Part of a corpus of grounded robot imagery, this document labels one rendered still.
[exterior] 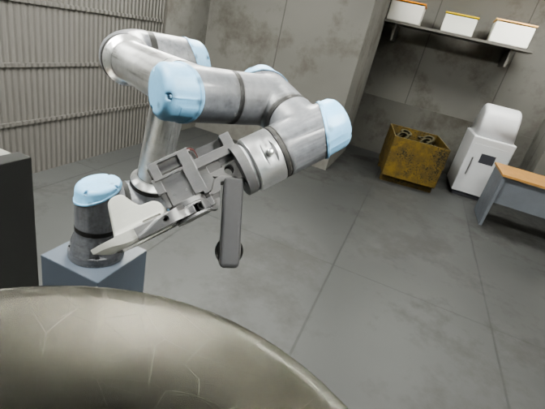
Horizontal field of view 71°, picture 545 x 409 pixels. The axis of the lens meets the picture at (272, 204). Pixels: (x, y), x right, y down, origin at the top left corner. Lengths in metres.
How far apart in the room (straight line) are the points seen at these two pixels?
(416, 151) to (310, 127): 4.86
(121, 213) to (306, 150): 0.24
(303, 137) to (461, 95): 6.28
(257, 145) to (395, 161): 4.90
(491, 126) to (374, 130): 1.85
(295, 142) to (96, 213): 0.71
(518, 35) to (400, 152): 2.09
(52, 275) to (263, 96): 0.87
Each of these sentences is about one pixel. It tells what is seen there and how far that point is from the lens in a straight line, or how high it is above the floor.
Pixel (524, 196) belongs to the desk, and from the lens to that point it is 5.14.
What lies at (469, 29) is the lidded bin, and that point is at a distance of 6.15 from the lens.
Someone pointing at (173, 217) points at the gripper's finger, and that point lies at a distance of 0.45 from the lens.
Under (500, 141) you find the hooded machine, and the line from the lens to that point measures 5.95.
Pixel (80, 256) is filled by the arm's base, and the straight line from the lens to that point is 1.17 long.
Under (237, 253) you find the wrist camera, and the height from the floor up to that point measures 1.34.
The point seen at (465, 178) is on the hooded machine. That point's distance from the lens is 5.94.
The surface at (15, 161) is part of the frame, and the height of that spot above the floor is 1.44.
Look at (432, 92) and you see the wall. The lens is 6.72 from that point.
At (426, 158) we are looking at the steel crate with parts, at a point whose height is 0.47.
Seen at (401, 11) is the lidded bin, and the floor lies 2.12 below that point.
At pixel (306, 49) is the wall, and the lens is 5.08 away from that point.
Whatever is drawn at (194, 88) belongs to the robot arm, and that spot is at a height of 1.51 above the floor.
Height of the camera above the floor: 1.60
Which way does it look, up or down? 25 degrees down
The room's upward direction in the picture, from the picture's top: 14 degrees clockwise
